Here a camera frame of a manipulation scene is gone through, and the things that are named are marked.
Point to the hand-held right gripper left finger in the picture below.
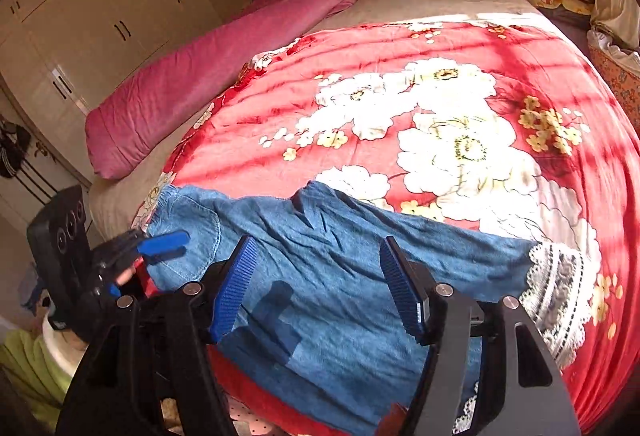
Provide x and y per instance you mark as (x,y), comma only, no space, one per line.
(235,286)

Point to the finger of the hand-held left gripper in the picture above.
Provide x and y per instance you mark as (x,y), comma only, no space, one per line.
(165,243)
(112,290)

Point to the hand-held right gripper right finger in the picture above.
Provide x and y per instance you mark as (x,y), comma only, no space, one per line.
(402,286)

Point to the blue denim pants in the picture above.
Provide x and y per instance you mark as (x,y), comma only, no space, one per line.
(340,266)

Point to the person's left forearm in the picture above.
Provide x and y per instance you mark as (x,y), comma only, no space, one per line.
(60,351)

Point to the dark hanging clothing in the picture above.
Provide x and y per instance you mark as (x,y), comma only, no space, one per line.
(12,150)

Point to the green cloth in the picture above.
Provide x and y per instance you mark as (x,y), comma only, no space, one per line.
(30,371)

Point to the pink dotted cloth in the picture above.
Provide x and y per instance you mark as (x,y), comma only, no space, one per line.
(250,418)

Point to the red floral blanket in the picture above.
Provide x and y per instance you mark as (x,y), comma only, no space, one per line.
(450,140)

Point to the pink plush blanket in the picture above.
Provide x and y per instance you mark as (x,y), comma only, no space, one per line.
(175,90)

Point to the cream wardrobe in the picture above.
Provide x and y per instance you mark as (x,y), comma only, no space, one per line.
(100,15)

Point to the orange floral fabric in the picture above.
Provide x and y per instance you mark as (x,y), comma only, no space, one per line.
(620,80)

